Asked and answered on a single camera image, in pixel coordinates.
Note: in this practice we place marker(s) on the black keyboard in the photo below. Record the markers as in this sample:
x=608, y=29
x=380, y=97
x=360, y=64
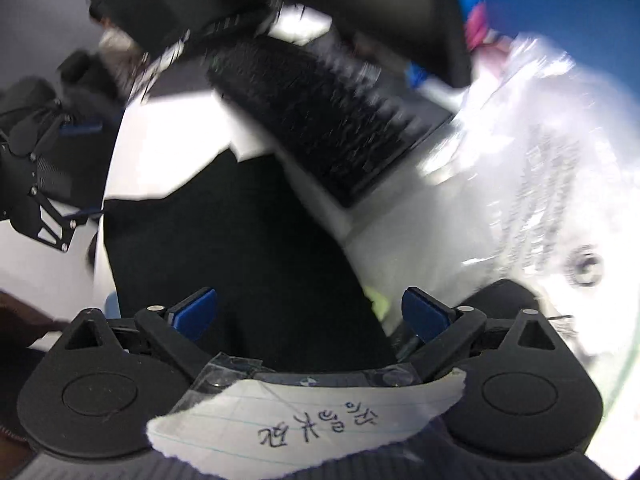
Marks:
x=330, y=120

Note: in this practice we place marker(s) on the handwritten paper note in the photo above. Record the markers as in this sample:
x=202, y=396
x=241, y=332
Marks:
x=300, y=425

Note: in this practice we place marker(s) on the clear plastic bag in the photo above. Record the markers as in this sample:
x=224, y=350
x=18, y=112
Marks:
x=525, y=160

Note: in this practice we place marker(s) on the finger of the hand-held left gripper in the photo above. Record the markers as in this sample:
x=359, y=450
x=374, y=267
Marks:
x=47, y=222
x=82, y=127

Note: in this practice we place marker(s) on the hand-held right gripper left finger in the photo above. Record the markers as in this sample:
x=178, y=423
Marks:
x=196, y=310

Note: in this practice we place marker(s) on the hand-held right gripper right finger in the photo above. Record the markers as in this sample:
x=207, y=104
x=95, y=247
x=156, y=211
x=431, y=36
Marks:
x=424, y=312

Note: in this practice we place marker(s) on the black garment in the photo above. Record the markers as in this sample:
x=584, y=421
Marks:
x=235, y=250

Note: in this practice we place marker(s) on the pink item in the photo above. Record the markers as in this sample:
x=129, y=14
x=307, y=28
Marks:
x=482, y=25

